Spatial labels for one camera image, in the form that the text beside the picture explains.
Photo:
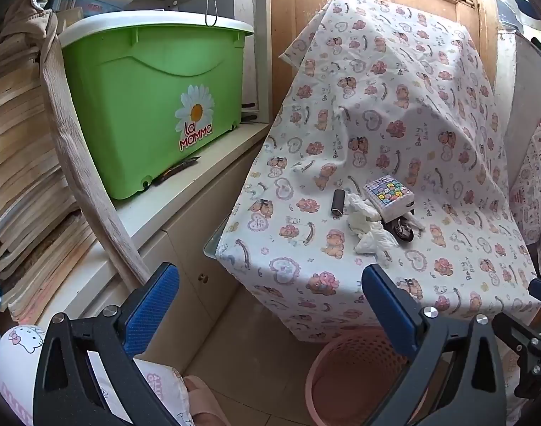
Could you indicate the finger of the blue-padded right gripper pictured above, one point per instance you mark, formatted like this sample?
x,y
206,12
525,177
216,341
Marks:
x,y
473,391

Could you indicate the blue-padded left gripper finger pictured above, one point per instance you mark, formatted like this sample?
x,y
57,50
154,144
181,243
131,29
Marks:
x,y
66,388

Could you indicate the black round hair tie ornament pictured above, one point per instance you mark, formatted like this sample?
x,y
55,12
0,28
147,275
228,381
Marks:
x,y
401,230

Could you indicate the white tissue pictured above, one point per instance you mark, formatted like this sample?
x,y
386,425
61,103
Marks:
x,y
361,214
377,241

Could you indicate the pastel bear tissue pack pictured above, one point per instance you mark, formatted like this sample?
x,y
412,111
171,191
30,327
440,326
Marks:
x,y
390,197

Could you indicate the black cylindrical lighter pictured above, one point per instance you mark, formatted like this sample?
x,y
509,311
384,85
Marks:
x,y
337,206

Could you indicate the patterned cushion right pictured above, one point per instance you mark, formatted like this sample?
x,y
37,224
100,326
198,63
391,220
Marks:
x,y
525,193

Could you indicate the pink plastic waste basket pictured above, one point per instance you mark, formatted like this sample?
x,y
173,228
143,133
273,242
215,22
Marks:
x,y
351,376

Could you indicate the pink slipper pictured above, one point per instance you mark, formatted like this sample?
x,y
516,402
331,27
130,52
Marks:
x,y
204,407

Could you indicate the stack of old books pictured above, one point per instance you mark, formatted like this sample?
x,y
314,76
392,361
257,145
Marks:
x,y
43,233

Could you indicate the white cabinet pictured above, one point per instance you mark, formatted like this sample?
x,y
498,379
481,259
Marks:
x,y
169,224

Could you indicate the bear-print table cloth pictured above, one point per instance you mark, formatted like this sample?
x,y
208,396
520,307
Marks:
x,y
381,90

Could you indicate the black pen on cabinet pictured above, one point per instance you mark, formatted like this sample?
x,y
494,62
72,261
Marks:
x,y
175,169

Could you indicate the green plastic storage bin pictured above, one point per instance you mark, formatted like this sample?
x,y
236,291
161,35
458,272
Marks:
x,y
152,87

